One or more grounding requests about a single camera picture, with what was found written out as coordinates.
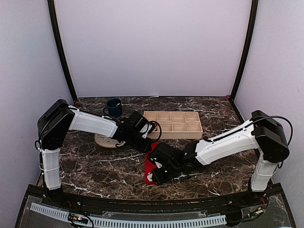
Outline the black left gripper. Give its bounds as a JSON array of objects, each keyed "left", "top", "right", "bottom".
[{"left": 127, "top": 130, "right": 153, "bottom": 153}]

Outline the red sock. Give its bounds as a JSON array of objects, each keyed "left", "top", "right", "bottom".
[{"left": 144, "top": 142, "right": 160, "bottom": 186}]

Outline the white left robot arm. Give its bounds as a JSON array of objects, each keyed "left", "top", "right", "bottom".
[{"left": 34, "top": 99, "right": 156, "bottom": 207}]

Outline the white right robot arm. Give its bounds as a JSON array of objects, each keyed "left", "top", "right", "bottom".
[{"left": 145, "top": 110, "right": 291, "bottom": 206}]

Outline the cream plate with bird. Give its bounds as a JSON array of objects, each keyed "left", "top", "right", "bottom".
[{"left": 95, "top": 134, "right": 126, "bottom": 149}]

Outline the dark blue mug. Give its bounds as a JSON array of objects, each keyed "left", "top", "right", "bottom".
[{"left": 103, "top": 98, "right": 123, "bottom": 118}]

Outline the wooden compartment tray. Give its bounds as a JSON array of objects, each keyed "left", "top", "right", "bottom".
[{"left": 144, "top": 111, "right": 203, "bottom": 140}]

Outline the small circuit board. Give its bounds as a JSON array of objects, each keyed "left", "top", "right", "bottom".
[{"left": 67, "top": 213, "right": 89, "bottom": 225}]

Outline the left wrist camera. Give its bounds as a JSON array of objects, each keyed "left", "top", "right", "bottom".
[{"left": 128, "top": 111, "right": 148, "bottom": 133}]

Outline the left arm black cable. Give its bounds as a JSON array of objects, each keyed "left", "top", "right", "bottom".
[{"left": 114, "top": 120, "right": 162, "bottom": 148}]

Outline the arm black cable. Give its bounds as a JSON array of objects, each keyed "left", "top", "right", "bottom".
[
  {"left": 205, "top": 115, "right": 293, "bottom": 168},
  {"left": 114, "top": 120, "right": 162, "bottom": 148}
]

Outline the white slotted cable duct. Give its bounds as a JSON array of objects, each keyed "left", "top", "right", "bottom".
[{"left": 30, "top": 203, "right": 227, "bottom": 228}]

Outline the black front table rail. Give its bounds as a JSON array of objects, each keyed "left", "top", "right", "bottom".
[{"left": 26, "top": 182, "right": 283, "bottom": 214}]

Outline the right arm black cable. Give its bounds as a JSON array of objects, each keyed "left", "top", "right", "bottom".
[{"left": 205, "top": 115, "right": 293, "bottom": 168}]

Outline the left black frame post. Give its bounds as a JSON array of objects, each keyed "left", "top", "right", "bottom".
[{"left": 47, "top": 0, "right": 78, "bottom": 103}]

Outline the black frame post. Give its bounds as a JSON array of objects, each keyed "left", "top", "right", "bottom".
[
  {"left": 229, "top": 0, "right": 259, "bottom": 103},
  {"left": 47, "top": 0, "right": 78, "bottom": 103}
]

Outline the right black frame post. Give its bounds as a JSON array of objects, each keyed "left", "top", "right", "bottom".
[{"left": 229, "top": 0, "right": 259, "bottom": 103}]

